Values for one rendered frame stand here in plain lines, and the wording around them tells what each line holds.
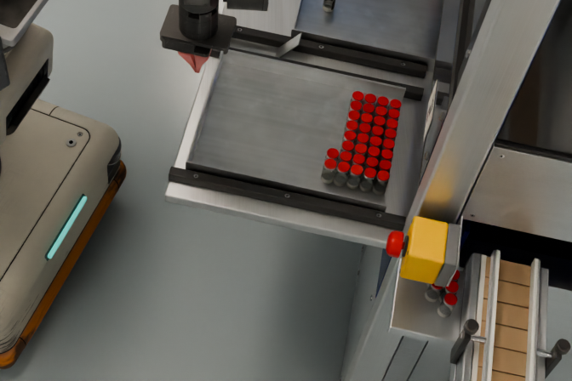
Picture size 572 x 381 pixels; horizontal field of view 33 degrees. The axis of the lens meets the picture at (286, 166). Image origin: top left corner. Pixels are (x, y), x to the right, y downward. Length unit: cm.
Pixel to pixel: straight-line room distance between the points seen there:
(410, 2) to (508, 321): 72
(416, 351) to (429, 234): 50
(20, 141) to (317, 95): 93
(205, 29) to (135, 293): 123
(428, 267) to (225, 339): 109
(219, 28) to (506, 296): 60
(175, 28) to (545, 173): 57
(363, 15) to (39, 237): 91
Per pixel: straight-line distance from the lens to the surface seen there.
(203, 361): 245
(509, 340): 153
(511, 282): 158
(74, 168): 239
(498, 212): 149
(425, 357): 195
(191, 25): 141
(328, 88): 179
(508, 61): 123
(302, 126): 173
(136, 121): 282
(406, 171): 171
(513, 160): 138
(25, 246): 229
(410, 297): 158
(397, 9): 195
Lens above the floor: 225
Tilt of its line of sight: 55 degrees down
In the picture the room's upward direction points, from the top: 10 degrees clockwise
